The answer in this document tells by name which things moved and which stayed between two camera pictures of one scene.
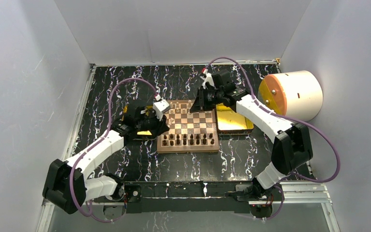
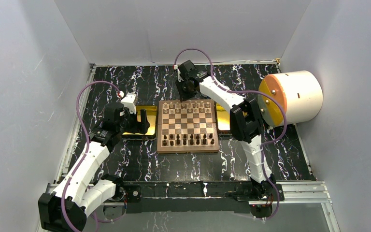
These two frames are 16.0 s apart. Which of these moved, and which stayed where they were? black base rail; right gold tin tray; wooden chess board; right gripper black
Moved: right gripper black
Stayed: wooden chess board; black base rail; right gold tin tray
